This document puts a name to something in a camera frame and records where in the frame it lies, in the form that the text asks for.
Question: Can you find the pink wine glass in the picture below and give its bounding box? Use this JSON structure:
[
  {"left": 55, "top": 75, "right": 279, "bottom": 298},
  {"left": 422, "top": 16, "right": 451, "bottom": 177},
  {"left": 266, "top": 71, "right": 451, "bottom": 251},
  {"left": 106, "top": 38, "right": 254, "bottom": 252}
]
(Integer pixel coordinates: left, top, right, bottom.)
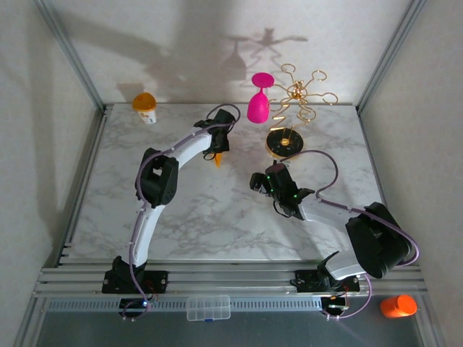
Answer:
[{"left": 247, "top": 72, "right": 276, "bottom": 124}]

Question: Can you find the white cup with orange lid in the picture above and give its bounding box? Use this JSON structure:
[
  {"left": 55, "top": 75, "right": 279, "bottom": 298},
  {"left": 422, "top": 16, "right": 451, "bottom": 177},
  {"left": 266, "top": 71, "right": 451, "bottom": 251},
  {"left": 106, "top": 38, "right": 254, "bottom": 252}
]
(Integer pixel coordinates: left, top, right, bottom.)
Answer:
[{"left": 131, "top": 92, "right": 158, "bottom": 124}]

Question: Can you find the clear plastic organizer box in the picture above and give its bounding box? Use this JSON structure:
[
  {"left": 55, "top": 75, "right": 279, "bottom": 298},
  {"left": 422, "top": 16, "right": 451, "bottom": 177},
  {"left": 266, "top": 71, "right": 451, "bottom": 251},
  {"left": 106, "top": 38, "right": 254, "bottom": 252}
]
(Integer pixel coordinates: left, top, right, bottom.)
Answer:
[{"left": 186, "top": 294, "right": 232, "bottom": 322}]

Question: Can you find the orange plastic cup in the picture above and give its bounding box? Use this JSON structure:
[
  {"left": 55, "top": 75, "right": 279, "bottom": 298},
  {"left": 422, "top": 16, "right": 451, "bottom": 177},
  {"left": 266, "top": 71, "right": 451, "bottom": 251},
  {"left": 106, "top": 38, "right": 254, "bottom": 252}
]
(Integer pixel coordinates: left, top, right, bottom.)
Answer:
[{"left": 379, "top": 294, "right": 418, "bottom": 319}]

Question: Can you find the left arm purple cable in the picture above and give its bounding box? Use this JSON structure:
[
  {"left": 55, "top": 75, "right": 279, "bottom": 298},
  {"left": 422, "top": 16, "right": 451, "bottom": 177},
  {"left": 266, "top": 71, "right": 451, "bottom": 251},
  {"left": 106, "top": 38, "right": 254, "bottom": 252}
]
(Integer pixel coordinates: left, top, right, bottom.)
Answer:
[{"left": 121, "top": 103, "right": 242, "bottom": 322}]

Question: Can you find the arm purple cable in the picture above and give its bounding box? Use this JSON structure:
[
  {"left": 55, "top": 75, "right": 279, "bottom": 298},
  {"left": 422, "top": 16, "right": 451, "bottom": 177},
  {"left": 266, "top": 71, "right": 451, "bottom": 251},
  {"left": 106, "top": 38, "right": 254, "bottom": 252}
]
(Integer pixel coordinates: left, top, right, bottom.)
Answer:
[
  {"left": 121, "top": 103, "right": 242, "bottom": 322},
  {"left": 278, "top": 150, "right": 420, "bottom": 321}
]

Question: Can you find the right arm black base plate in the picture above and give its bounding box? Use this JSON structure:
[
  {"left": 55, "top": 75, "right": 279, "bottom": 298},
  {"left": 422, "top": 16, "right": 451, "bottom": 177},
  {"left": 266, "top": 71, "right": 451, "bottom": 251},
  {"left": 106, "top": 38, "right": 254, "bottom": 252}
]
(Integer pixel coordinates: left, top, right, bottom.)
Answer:
[{"left": 293, "top": 269, "right": 361, "bottom": 294}]

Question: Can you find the gold wire glass rack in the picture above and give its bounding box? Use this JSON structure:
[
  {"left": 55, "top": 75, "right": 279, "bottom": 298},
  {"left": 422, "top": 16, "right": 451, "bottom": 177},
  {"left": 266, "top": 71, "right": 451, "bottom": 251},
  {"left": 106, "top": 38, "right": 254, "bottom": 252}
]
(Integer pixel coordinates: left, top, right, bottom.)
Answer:
[{"left": 266, "top": 63, "right": 339, "bottom": 158}]

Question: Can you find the aluminium rail beam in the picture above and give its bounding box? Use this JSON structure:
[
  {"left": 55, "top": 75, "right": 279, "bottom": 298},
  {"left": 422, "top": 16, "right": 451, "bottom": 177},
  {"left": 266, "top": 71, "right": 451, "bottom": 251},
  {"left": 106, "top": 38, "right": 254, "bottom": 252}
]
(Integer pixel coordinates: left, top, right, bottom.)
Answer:
[{"left": 34, "top": 265, "right": 428, "bottom": 299}]

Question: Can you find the aluminium side rail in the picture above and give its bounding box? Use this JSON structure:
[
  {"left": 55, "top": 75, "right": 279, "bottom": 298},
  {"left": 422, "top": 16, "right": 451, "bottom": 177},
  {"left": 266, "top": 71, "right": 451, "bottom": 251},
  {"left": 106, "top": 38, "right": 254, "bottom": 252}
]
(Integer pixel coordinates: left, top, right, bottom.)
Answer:
[
  {"left": 54, "top": 104, "right": 109, "bottom": 268},
  {"left": 356, "top": 106, "right": 405, "bottom": 267}
]

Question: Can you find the grey slotted cable duct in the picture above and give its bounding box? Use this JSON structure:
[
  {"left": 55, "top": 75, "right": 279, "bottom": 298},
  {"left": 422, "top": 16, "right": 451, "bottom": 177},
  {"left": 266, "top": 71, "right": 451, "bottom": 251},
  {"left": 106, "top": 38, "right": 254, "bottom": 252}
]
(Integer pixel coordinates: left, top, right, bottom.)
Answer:
[{"left": 46, "top": 296, "right": 325, "bottom": 312}]

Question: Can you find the black cable hub with LED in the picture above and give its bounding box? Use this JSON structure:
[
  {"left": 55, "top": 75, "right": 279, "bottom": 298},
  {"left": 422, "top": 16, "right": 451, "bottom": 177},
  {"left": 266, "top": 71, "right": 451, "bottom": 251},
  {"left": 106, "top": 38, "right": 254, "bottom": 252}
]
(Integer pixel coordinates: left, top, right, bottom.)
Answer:
[{"left": 320, "top": 293, "right": 351, "bottom": 320}]

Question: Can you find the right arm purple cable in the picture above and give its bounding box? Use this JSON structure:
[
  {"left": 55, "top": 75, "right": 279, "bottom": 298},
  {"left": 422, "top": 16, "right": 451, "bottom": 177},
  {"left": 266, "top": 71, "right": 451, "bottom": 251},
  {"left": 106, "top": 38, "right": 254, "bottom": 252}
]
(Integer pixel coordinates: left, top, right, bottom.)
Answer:
[{"left": 278, "top": 150, "right": 420, "bottom": 321}]

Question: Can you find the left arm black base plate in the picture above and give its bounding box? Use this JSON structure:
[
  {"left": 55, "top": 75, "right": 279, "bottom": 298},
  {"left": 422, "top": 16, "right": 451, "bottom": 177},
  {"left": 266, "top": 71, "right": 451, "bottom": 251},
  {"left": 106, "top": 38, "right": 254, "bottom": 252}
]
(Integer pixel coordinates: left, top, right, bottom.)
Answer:
[{"left": 101, "top": 270, "right": 169, "bottom": 294}]

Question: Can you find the aluminium corner post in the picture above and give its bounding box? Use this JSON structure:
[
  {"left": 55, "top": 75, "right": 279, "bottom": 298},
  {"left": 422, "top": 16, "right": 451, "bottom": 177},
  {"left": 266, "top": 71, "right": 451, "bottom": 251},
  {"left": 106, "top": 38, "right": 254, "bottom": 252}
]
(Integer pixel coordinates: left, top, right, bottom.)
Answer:
[
  {"left": 34, "top": 0, "right": 106, "bottom": 113},
  {"left": 356, "top": 0, "right": 422, "bottom": 115}
]

